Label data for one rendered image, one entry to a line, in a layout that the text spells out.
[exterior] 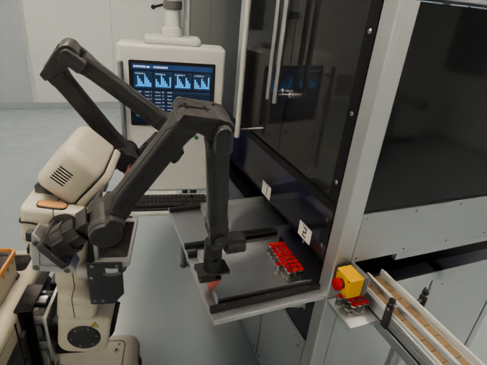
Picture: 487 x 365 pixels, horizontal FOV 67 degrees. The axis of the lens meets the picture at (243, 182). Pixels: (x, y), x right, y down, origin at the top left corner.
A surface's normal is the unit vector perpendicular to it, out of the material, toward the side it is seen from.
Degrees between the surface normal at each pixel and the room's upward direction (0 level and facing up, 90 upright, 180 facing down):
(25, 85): 90
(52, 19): 90
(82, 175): 90
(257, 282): 0
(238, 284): 0
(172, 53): 90
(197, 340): 0
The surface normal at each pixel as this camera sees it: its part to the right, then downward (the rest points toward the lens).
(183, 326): 0.09, -0.89
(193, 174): 0.19, 0.45
